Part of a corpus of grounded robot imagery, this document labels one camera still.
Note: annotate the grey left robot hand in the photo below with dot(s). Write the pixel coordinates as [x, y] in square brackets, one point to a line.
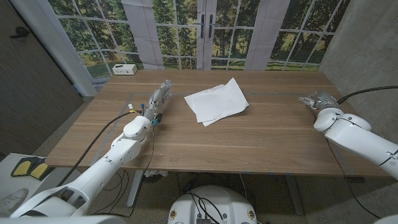
[157, 99]

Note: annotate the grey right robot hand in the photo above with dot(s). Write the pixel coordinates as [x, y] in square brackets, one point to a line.
[325, 101]

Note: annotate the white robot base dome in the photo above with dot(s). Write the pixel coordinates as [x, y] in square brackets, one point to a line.
[224, 199]

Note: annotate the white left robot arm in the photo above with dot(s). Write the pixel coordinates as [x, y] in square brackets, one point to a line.
[105, 161]

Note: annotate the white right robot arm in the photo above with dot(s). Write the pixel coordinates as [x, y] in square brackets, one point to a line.
[357, 137]

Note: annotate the white paper sheet underneath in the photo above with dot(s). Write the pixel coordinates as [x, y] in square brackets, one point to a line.
[190, 100]

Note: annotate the white power strip box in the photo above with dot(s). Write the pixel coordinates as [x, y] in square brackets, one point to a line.
[124, 69]

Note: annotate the printed window forest backdrop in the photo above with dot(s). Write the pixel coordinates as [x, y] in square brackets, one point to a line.
[174, 37]

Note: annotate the large white paper sheet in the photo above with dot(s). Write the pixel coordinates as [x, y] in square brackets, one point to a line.
[224, 102]

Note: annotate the white table leg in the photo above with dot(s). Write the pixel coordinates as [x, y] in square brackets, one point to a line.
[135, 186]

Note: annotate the grey table leg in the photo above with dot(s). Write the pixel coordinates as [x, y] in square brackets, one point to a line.
[293, 193]

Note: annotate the yellow black foot pedal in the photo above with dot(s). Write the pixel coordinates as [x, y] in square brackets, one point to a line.
[23, 168]

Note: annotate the white sneaker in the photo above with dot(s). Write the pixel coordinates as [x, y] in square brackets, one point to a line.
[12, 202]

